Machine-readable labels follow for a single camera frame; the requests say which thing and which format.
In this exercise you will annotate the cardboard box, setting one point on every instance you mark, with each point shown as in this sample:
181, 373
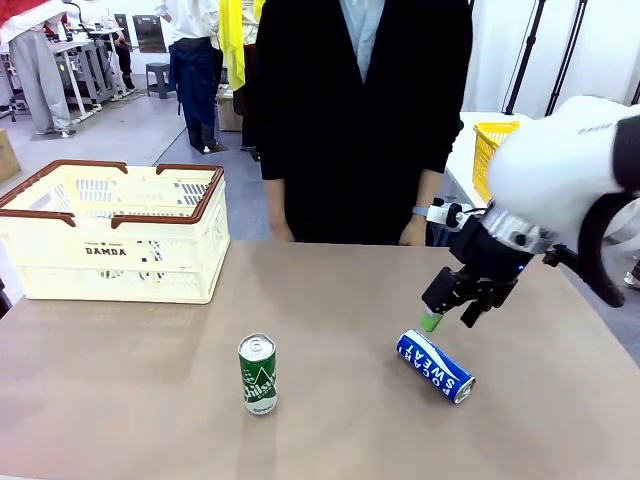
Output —
227, 117
7, 155

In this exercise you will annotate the person in navy apron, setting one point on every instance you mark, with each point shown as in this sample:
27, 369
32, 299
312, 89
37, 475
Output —
195, 75

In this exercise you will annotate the green Chilsung soda can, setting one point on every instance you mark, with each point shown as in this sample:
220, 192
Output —
257, 380

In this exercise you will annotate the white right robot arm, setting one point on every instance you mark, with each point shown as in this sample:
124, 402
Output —
550, 160

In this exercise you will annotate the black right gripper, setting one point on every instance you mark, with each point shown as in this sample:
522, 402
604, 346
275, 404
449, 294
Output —
485, 255

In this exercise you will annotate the person's left forearm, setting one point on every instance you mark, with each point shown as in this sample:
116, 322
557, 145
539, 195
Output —
427, 190

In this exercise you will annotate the yellow plastic shopping basket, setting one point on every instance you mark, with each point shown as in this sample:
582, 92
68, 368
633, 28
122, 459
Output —
487, 155

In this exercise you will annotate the person's right forearm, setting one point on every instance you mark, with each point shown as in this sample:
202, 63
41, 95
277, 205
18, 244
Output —
275, 200

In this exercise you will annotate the yellow hanging cloth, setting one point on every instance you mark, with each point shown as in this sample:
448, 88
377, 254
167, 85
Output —
231, 45

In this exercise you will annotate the person's right hand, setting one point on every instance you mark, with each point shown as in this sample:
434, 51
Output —
282, 234

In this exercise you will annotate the person in grey trousers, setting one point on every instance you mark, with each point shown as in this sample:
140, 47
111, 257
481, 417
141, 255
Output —
35, 75

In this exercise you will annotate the grey plastic stool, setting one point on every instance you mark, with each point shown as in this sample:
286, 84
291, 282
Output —
160, 75

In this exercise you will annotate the white workshop desk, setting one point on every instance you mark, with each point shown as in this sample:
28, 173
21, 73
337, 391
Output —
85, 65

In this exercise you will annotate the person in black cardigan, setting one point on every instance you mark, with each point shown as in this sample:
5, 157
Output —
360, 140

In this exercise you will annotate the white side table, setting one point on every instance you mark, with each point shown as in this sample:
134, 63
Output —
465, 145

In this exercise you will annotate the person's left hand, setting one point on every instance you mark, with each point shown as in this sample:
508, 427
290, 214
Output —
412, 232

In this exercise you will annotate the grey wristwatch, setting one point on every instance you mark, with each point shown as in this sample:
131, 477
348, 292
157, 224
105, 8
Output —
420, 212

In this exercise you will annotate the cream folding shopping basket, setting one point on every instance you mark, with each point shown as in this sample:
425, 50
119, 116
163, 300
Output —
50, 280

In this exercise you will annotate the blue Pocari Sweat can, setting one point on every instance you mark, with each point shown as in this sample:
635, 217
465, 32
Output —
435, 367

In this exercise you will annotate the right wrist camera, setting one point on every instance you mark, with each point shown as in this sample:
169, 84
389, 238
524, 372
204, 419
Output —
442, 214

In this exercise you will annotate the black tripod leg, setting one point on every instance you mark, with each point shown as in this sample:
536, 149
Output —
525, 55
637, 92
567, 55

